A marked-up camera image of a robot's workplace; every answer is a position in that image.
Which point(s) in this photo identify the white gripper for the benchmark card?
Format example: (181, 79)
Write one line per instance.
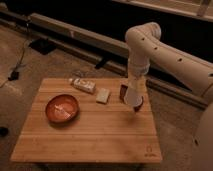
(132, 96)

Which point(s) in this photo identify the dark red ceramic cup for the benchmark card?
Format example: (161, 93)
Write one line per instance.
(123, 89)

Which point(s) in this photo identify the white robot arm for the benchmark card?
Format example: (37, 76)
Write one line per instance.
(145, 46)

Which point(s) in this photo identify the pale rectangular eraser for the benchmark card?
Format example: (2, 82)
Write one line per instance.
(103, 95)

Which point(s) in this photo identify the red-brown ceramic bowl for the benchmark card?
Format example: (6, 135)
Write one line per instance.
(62, 108)

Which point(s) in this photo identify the wooden cutting board table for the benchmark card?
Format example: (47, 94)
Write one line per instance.
(110, 133)

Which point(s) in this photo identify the black floor plate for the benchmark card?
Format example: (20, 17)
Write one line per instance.
(43, 46)

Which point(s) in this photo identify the black power adapter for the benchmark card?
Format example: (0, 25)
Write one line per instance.
(13, 76)

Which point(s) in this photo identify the long metal floor rail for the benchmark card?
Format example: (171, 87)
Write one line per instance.
(76, 33)

